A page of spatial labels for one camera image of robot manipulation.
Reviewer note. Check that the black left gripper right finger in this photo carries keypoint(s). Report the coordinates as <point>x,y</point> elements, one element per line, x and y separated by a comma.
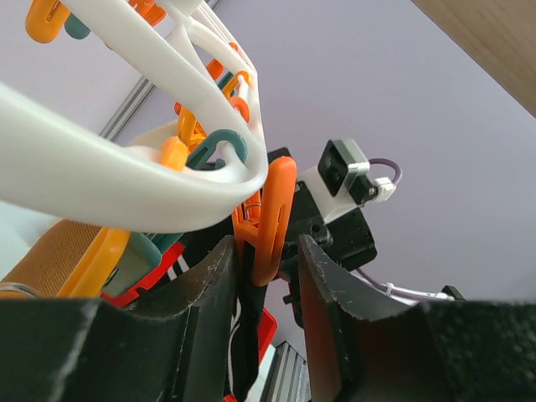
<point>365,346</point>

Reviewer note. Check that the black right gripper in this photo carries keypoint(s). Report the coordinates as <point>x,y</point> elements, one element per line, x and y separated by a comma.
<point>348,240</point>

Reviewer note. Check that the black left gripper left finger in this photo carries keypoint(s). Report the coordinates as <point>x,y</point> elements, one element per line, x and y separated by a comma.
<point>58,349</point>

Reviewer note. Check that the black striped sock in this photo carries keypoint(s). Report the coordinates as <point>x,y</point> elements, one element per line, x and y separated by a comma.
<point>247,331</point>

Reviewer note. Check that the brown orange sock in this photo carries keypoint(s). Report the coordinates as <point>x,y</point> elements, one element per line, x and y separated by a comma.
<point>50,261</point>

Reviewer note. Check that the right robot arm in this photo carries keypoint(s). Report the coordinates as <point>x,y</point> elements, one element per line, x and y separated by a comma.
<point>400,294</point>

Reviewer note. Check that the red plastic bin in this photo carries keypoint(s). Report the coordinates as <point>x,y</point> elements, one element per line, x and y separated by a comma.
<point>167,276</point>

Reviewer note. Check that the wooden rack stand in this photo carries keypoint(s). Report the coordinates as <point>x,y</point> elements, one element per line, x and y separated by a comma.
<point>498,35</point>

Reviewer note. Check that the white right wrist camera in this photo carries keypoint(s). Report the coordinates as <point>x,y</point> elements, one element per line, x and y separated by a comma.
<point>340,181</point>

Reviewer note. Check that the aluminium frame rail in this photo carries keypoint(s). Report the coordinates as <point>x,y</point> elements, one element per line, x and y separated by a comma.
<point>283,377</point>

